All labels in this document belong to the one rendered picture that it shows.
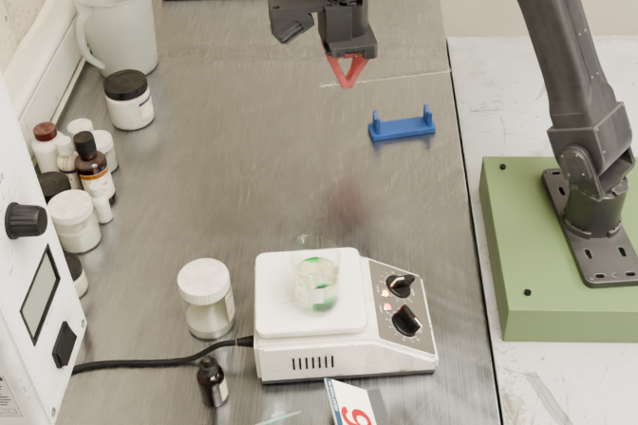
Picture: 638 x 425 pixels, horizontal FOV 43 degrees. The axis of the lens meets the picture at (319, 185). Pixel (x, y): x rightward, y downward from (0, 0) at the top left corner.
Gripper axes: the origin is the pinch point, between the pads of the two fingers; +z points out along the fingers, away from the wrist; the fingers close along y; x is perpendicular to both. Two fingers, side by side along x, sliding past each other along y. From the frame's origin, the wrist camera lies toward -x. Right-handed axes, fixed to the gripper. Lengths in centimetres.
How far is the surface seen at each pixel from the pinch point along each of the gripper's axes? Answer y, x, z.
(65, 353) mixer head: 69, -29, -35
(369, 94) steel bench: -9.7, 5.9, 10.0
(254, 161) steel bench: 3.5, -14.6, 9.8
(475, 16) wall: -98, 58, 53
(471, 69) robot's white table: -12.9, 24.2, 9.9
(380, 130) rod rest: 1.4, 4.9, 8.7
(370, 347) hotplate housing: 44.7, -6.7, 2.7
